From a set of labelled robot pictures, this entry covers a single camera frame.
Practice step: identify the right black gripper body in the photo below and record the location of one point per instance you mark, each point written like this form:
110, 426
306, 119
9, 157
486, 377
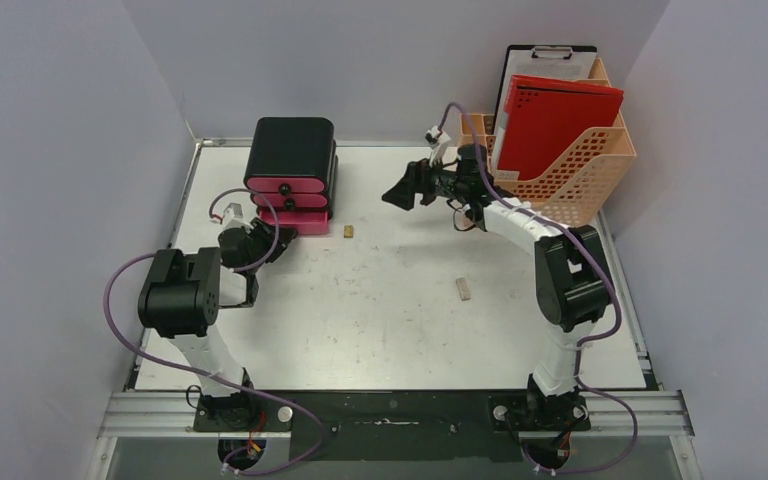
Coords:
428, 183

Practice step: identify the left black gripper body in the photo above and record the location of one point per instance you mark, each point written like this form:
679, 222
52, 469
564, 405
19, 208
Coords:
260, 239

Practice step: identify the black pink drawer unit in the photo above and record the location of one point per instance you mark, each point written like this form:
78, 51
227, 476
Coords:
292, 171

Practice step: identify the small beige eraser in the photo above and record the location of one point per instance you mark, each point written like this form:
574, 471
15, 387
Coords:
463, 289

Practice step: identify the thick red binder folder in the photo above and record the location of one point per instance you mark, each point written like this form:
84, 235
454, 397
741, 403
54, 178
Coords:
542, 117

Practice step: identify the orange plastic file organizer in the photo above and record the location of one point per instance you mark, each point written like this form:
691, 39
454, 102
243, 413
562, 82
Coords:
575, 186

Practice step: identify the black clipboard with paper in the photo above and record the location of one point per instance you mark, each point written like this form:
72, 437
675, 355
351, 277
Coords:
565, 62

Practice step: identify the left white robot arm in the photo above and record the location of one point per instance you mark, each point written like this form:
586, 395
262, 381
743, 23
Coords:
183, 295

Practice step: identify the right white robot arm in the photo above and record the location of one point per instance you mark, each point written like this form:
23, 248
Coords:
570, 276

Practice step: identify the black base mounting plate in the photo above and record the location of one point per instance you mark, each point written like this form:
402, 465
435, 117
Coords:
400, 425

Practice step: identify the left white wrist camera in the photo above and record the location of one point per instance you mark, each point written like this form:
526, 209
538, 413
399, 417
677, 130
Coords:
233, 217

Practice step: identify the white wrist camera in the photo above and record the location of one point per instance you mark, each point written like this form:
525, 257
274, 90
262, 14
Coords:
438, 141
233, 217

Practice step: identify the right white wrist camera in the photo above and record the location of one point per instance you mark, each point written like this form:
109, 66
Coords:
438, 141

